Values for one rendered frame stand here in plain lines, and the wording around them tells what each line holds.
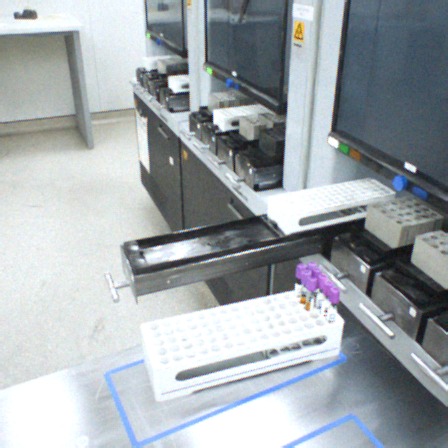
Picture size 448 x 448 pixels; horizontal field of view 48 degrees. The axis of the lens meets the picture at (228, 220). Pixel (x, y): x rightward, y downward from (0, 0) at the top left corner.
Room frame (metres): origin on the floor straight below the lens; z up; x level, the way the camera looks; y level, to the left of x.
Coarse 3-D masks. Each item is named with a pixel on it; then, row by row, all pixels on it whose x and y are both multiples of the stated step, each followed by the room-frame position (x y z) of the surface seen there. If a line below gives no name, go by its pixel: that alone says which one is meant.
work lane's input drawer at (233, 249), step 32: (224, 224) 1.03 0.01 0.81; (256, 224) 1.05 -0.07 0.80; (352, 224) 1.04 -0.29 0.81; (128, 256) 0.90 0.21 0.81; (160, 256) 0.91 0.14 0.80; (192, 256) 0.88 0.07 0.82; (224, 256) 0.90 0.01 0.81; (256, 256) 0.93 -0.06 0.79; (288, 256) 0.96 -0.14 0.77; (160, 288) 0.84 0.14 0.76
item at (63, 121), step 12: (132, 108) 4.41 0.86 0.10; (24, 120) 4.06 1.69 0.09; (36, 120) 4.09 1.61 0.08; (48, 120) 4.13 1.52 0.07; (60, 120) 4.17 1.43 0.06; (72, 120) 4.21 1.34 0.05; (96, 120) 4.28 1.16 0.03; (108, 120) 4.32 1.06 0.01; (120, 120) 4.35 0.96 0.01; (0, 132) 3.98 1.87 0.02; (12, 132) 4.00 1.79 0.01; (24, 132) 4.03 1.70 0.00
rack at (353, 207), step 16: (304, 192) 1.10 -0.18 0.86; (320, 192) 1.10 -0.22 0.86; (336, 192) 1.10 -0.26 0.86; (352, 192) 1.10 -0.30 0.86; (368, 192) 1.10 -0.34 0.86; (384, 192) 1.10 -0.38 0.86; (272, 208) 1.04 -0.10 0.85; (288, 208) 1.02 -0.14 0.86; (304, 208) 1.02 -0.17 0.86; (320, 208) 1.01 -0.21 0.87; (336, 208) 1.03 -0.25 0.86; (352, 208) 1.10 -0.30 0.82; (288, 224) 0.98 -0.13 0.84; (304, 224) 1.04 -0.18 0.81; (320, 224) 1.01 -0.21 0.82
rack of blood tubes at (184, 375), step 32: (160, 320) 0.60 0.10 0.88; (192, 320) 0.61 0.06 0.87; (224, 320) 0.61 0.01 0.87; (256, 320) 0.61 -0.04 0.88; (288, 320) 0.61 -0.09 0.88; (320, 320) 0.61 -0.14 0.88; (160, 352) 0.54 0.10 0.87; (192, 352) 0.54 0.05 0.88; (224, 352) 0.54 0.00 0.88; (256, 352) 0.60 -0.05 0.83; (288, 352) 0.59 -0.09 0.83; (160, 384) 0.50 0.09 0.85; (192, 384) 0.52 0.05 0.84
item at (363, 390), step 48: (48, 384) 0.53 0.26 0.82; (96, 384) 0.53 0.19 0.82; (144, 384) 0.53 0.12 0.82; (240, 384) 0.53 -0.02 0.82; (288, 384) 0.53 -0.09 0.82; (336, 384) 0.54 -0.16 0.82; (384, 384) 0.54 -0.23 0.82; (0, 432) 0.45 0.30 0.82; (48, 432) 0.45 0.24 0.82; (96, 432) 0.45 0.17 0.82; (144, 432) 0.45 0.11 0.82; (192, 432) 0.45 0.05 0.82; (240, 432) 0.45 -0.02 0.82; (288, 432) 0.45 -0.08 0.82; (336, 432) 0.45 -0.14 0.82; (384, 432) 0.45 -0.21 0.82; (432, 432) 0.45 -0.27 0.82
